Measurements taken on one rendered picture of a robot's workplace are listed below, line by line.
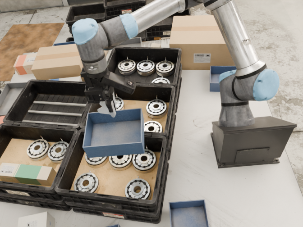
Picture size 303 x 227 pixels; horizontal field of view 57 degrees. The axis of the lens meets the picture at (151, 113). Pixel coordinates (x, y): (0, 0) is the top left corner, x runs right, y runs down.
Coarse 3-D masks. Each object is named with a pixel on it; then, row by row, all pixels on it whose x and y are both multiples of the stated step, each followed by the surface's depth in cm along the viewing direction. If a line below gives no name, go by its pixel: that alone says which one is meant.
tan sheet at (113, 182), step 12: (84, 156) 127; (156, 156) 123; (84, 168) 123; (96, 168) 122; (108, 168) 121; (132, 168) 120; (156, 168) 119; (108, 180) 118; (120, 180) 117; (108, 192) 114; (120, 192) 113
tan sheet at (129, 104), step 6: (126, 102) 146; (132, 102) 145; (138, 102) 145; (144, 102) 144; (126, 108) 143; (132, 108) 142; (144, 108) 142; (144, 114) 139; (144, 120) 136; (150, 120) 136; (156, 120) 136; (162, 120) 135; (162, 126) 133
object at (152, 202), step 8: (144, 136) 118; (152, 136) 117; (160, 136) 117; (72, 152) 117; (160, 160) 110; (64, 168) 112; (160, 168) 107; (160, 176) 106; (56, 184) 108; (64, 192) 105; (72, 192) 105; (80, 192) 104; (88, 192) 104; (112, 200) 103; (120, 200) 101; (128, 200) 100; (136, 200) 100; (144, 200) 100; (152, 200) 99
